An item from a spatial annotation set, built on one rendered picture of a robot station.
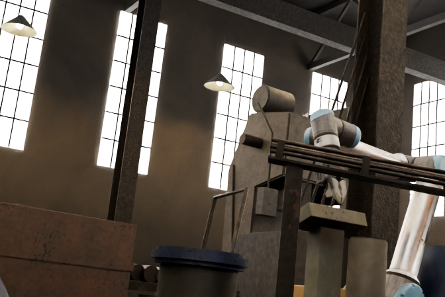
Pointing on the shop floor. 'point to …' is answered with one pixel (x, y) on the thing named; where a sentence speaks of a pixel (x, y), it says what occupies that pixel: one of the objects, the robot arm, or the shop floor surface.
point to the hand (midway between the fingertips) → (341, 199)
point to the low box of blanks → (63, 253)
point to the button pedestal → (326, 246)
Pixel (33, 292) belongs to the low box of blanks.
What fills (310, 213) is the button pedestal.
